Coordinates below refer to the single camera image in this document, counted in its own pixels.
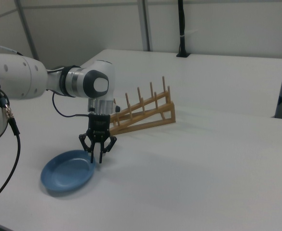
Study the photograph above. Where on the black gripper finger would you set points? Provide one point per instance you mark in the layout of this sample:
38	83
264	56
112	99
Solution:
86	143
108	144

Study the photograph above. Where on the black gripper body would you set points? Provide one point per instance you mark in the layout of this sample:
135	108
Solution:
98	125

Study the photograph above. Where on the blue round plate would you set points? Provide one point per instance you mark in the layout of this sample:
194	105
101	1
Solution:
67	172

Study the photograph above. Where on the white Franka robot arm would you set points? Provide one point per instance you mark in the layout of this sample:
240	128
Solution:
22	77

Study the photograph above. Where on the wooden plate rack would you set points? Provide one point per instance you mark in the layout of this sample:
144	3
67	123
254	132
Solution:
143	122

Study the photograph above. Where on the black pole with clamp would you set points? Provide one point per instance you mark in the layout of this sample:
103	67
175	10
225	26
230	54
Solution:
182	29

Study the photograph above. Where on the grey partition post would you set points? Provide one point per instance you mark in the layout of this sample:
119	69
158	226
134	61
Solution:
146	24
27	29

